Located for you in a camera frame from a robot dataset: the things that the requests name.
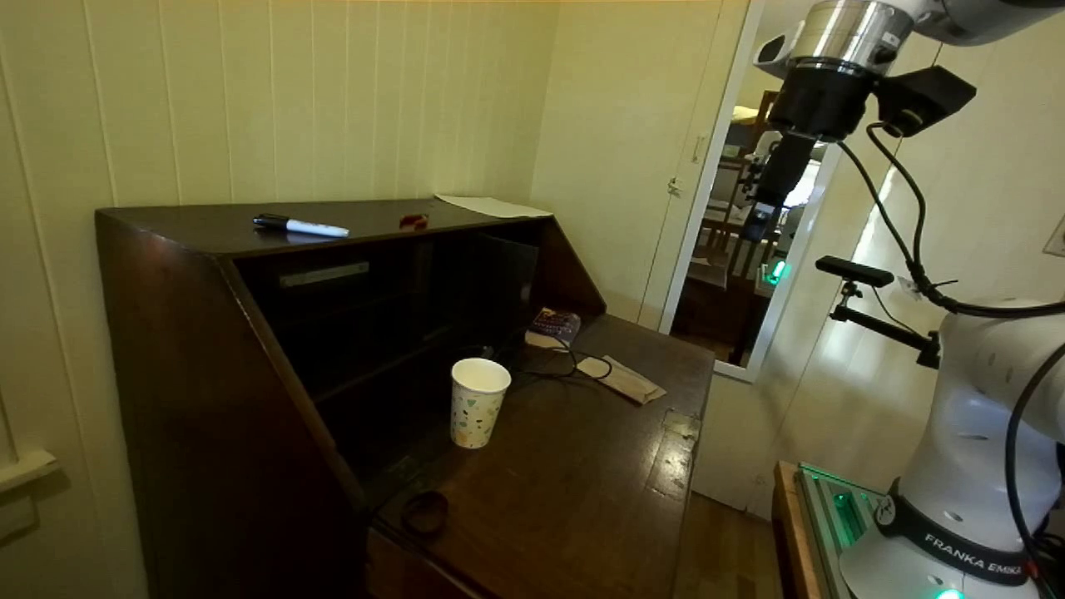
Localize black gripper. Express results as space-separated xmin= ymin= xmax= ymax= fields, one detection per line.
xmin=755 ymin=59 xmax=882 ymax=217

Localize white dotted paper cup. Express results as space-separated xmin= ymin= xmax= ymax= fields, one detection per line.
xmin=446 ymin=354 xmax=516 ymax=452

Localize dark wooden chair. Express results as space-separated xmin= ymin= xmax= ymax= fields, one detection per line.
xmin=692 ymin=93 xmax=811 ymax=303

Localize white door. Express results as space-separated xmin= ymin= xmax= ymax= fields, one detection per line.
xmin=637 ymin=0 xmax=748 ymax=335

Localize tan notepad stack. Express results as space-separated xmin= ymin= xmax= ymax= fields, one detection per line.
xmin=596 ymin=352 xmax=668 ymax=409

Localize small square coaster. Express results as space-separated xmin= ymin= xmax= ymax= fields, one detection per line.
xmin=572 ymin=352 xmax=617 ymax=382

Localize white paper sheet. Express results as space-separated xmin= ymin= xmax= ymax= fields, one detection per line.
xmin=432 ymin=193 xmax=555 ymax=222

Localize light wooden robot table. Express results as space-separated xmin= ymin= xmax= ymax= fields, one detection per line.
xmin=770 ymin=458 xmax=847 ymax=599

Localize dark wooden secretary desk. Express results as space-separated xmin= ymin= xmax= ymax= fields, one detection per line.
xmin=92 ymin=196 xmax=718 ymax=599

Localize black and white marker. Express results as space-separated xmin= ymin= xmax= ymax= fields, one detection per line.
xmin=251 ymin=210 xmax=352 ymax=244

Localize round black disc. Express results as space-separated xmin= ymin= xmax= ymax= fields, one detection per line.
xmin=398 ymin=486 xmax=453 ymax=543

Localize black external camera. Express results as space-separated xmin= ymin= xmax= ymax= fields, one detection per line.
xmin=811 ymin=251 xmax=898 ymax=293

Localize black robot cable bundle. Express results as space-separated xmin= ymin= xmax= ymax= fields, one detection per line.
xmin=837 ymin=120 xmax=1065 ymax=319

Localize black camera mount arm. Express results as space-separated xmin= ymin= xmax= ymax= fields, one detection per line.
xmin=828 ymin=279 xmax=946 ymax=373

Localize thin black cord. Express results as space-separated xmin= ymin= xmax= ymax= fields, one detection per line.
xmin=513 ymin=346 xmax=619 ymax=393

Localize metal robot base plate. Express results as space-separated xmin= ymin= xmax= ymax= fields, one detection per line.
xmin=795 ymin=458 xmax=1065 ymax=599

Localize black base cable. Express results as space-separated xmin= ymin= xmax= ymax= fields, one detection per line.
xmin=1003 ymin=342 xmax=1065 ymax=569

